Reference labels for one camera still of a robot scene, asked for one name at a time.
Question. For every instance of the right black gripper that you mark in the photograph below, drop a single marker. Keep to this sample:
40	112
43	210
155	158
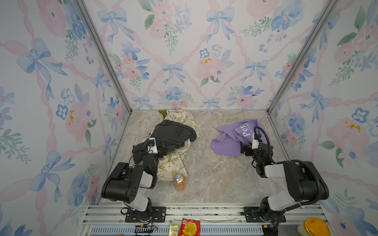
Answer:
248	148

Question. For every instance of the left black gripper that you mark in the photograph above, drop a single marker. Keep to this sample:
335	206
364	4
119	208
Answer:
160	154

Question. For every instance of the purple cloth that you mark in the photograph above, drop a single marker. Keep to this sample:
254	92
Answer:
233	135

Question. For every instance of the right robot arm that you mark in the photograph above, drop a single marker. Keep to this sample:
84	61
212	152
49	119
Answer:
304	185

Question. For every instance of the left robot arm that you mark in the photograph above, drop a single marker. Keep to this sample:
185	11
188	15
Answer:
124	183

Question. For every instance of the dark grey cloth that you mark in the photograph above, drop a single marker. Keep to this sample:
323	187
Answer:
168	136

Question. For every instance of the cream patterned cloth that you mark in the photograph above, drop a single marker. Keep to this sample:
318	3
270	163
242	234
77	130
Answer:
172	164

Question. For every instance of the orange soda can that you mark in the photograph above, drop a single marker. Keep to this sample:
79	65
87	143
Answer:
179	182

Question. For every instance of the yellow green snack packet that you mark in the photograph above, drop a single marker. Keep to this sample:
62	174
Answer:
174	229

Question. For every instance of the red snack packet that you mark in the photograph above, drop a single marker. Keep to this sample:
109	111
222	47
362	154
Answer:
190	227

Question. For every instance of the yellow lidded container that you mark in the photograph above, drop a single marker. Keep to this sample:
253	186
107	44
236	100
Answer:
313	227

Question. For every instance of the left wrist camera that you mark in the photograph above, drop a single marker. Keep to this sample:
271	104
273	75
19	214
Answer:
152	146

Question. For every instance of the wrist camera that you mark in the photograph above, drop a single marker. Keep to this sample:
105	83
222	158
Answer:
152	146
257	141

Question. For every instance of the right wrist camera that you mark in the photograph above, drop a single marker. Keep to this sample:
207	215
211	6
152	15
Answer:
257	141

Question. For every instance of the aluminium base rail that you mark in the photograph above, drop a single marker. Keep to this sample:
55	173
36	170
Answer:
111	219

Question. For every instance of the left aluminium corner post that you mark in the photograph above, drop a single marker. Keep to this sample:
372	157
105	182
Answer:
88	23

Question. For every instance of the aluminium corner post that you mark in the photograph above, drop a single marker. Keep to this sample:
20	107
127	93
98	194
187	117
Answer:
88	23
307	46

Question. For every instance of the right aluminium corner post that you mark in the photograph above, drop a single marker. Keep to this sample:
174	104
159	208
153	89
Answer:
307	46

